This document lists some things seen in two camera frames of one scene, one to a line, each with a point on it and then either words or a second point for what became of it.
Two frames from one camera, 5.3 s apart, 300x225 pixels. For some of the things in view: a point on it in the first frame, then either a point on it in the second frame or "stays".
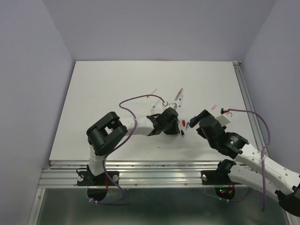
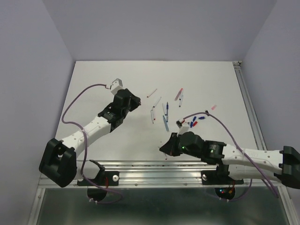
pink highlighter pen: x=178 y=93 stays
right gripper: x=196 y=119 to x=169 y=147
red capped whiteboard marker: x=147 y=96 stays
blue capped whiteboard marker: x=180 y=99 stays
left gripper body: x=171 y=129 to x=133 y=104
